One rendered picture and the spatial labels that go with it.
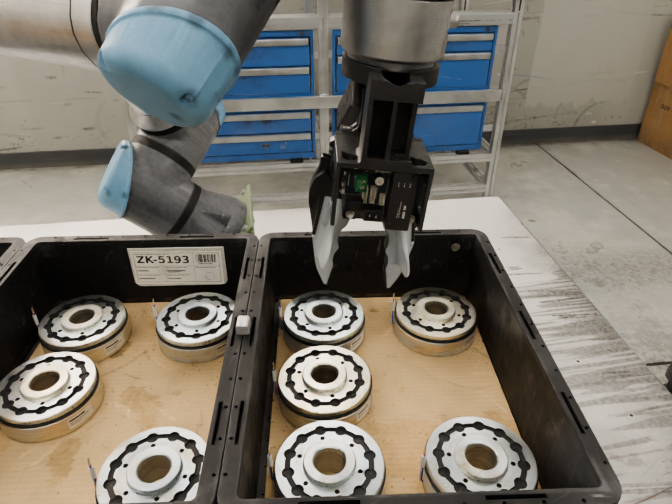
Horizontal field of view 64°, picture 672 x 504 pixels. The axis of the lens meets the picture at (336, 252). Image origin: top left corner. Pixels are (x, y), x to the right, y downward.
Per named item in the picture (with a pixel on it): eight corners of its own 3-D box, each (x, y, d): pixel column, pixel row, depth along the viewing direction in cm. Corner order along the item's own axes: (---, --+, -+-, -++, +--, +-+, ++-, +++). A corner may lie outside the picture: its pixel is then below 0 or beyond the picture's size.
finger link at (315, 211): (296, 230, 48) (326, 140, 43) (297, 221, 49) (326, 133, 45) (346, 243, 49) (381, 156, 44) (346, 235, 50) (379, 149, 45)
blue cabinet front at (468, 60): (332, 155, 253) (331, 29, 223) (479, 148, 261) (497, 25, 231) (333, 158, 251) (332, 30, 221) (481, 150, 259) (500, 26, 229)
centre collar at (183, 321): (185, 303, 70) (184, 299, 69) (222, 305, 69) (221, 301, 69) (172, 328, 65) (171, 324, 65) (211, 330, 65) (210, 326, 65)
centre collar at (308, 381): (302, 362, 61) (302, 357, 60) (346, 360, 61) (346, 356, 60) (301, 395, 56) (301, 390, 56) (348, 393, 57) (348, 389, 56)
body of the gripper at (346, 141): (325, 233, 41) (340, 71, 34) (324, 184, 48) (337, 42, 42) (424, 240, 41) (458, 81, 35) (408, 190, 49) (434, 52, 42)
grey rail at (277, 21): (113, 29, 219) (110, 17, 216) (511, 20, 237) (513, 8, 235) (107, 34, 210) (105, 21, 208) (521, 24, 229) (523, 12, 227)
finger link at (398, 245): (390, 317, 48) (381, 228, 43) (383, 278, 53) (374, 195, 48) (425, 313, 47) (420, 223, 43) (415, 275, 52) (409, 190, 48)
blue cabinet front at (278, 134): (158, 164, 245) (133, 33, 215) (315, 156, 252) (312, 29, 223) (157, 167, 242) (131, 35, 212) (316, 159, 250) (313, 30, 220)
